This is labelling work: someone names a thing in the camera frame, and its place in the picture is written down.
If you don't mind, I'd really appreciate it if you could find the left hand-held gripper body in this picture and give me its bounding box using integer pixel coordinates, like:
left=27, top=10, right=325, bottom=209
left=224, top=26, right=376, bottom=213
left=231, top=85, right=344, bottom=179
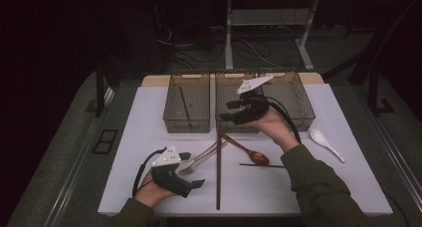
left=151, top=144, right=194, bottom=199

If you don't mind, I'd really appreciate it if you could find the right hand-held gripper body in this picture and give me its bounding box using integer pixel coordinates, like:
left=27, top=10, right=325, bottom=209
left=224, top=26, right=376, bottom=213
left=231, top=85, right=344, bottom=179
left=232, top=74, right=275, bottom=125

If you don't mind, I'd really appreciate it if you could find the brown translucent plastic bin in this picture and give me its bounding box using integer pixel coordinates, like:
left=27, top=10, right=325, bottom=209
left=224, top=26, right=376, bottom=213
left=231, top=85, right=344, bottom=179
left=162, top=72, right=211, bottom=134
left=214, top=71, right=263, bottom=134
left=258, top=71, right=317, bottom=133

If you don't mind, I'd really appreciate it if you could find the black chopstick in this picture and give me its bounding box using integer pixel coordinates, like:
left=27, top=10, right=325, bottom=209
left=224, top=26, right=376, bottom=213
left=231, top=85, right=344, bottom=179
left=239, top=162, right=287, bottom=169
left=178, top=86, right=193, bottom=126

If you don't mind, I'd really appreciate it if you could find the brown wooden spoon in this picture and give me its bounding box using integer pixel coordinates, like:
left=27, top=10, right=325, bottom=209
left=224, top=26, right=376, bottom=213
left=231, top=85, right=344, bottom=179
left=220, top=132, right=271, bottom=167

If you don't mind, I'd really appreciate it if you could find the white ceramic spoon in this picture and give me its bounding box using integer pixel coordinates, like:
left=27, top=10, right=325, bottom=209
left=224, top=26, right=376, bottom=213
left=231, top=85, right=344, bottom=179
left=309, top=127, right=346, bottom=164

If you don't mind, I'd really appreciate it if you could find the person's left hand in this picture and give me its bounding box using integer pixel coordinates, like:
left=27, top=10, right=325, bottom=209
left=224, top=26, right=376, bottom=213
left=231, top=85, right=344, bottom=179
left=133, top=169, right=177, bottom=209

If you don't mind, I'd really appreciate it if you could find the person's right hand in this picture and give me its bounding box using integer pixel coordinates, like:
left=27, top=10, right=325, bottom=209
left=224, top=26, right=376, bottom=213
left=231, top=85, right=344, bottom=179
left=245, top=107, right=300, bottom=153

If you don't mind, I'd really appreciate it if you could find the black metal stand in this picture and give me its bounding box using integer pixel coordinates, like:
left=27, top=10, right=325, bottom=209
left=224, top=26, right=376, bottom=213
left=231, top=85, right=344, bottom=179
left=367, top=67, right=396, bottom=116

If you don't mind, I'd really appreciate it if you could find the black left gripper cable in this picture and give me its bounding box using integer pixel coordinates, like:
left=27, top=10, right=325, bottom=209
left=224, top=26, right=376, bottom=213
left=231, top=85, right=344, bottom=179
left=131, top=147, right=167, bottom=198

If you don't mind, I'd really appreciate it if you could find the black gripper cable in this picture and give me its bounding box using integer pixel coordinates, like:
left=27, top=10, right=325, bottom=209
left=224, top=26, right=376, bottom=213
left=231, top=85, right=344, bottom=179
left=265, top=97, right=303, bottom=145
left=131, top=147, right=167, bottom=198

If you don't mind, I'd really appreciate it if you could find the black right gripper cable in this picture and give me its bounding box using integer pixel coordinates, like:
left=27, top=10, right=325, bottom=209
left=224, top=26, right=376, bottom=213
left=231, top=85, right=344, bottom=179
left=265, top=97, right=303, bottom=145

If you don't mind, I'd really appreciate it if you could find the bundle of floor cables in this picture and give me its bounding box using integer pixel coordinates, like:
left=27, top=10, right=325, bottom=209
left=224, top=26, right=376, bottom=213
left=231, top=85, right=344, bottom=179
left=155, top=21, right=287, bottom=71

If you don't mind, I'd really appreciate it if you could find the white metal table frame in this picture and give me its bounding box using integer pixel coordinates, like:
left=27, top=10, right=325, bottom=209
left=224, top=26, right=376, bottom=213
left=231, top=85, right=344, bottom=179
left=224, top=0, right=321, bottom=72

